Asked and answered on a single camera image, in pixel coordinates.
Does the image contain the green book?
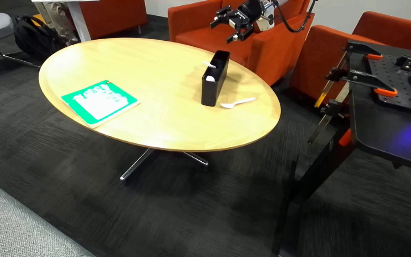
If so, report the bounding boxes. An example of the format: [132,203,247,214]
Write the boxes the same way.
[61,80,141,129]

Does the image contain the white table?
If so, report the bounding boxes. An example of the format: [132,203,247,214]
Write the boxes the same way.
[31,0,101,43]

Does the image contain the black backpack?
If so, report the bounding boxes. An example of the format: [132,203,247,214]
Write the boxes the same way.
[12,15,67,61]

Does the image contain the black box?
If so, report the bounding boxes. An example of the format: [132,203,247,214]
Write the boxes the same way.
[201,50,231,107]

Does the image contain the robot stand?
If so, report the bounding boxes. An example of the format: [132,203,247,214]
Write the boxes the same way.
[273,39,411,257]

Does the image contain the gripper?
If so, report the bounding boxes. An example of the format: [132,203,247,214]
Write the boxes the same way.
[210,0,264,44]

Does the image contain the black bar clamp orange tips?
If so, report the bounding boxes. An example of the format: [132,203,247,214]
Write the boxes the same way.
[314,39,384,109]
[307,67,399,147]

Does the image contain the person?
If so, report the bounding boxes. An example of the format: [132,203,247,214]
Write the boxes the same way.
[43,1,79,44]

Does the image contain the orange armchair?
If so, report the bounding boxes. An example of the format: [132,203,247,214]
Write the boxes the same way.
[78,0,148,40]
[289,11,411,105]
[168,0,315,86]

